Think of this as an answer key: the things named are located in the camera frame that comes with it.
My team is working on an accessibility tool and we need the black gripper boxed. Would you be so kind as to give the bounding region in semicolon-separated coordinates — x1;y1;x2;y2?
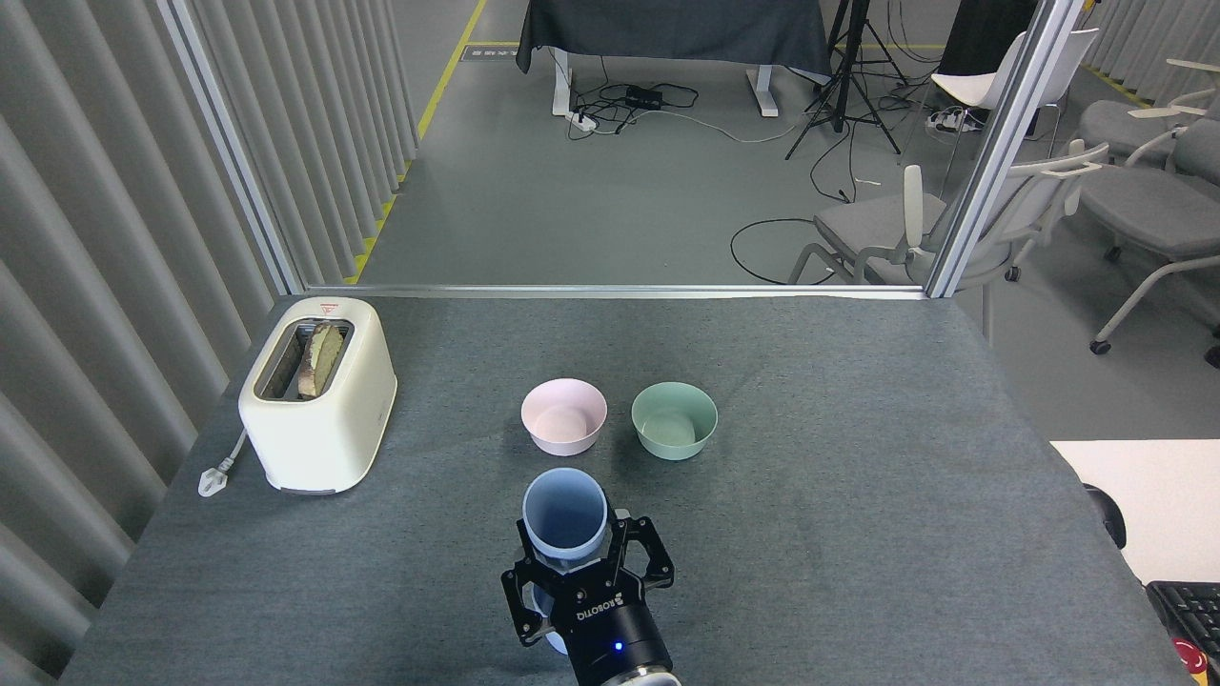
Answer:
502;514;676;686

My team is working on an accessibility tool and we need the pink bowl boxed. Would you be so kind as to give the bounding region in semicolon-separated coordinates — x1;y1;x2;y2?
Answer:
520;378;608;457

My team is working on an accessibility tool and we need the mint green bowl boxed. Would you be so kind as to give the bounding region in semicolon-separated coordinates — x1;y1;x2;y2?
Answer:
631;382;719;462

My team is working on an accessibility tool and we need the grey felt table cloth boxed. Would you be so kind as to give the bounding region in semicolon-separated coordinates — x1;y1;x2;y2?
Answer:
57;295;1197;686

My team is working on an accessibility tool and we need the cream white toaster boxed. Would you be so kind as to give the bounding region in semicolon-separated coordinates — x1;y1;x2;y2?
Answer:
238;297;398;496

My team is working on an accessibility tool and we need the toasted bread slice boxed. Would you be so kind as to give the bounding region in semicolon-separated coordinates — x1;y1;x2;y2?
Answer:
297;324;346;400

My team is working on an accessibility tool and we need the black rounded object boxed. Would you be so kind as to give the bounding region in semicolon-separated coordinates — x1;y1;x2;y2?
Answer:
1084;483;1129;550

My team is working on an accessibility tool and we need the table with dark cloth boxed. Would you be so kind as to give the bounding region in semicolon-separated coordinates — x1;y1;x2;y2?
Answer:
516;0;832;119

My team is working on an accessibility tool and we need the black tripod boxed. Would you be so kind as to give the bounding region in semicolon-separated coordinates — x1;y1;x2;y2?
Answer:
785;0;903;161

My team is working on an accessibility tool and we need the white desk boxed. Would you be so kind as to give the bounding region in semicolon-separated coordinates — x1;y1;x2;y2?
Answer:
1048;439;1220;585

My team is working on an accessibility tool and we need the white power strip with plugs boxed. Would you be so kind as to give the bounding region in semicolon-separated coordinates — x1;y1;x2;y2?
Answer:
925;107;985;135

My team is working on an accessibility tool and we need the black keyboard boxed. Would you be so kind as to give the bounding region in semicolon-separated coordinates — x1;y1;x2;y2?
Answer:
1146;580;1220;658

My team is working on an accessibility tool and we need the white plastic chair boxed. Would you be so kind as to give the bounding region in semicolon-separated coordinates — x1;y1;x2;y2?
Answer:
931;29;1100;111

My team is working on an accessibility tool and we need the silver aluminium rail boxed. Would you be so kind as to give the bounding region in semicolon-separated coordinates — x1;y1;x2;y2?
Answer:
303;283;930;302

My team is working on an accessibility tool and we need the black floor cable loop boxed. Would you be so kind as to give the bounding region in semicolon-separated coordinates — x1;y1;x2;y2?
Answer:
730;218;842;286

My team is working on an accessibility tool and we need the white toaster plug and cord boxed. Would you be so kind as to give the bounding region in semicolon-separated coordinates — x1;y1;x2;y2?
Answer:
197;429;251;499

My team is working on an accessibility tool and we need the grey chair with white frame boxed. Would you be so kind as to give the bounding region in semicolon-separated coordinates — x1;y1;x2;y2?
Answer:
1077;59;1220;165
796;141;1112;289
1075;119;1220;356

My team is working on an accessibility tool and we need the silver aluminium post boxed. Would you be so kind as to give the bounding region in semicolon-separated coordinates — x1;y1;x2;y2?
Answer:
157;0;306;294
925;0;1088;299

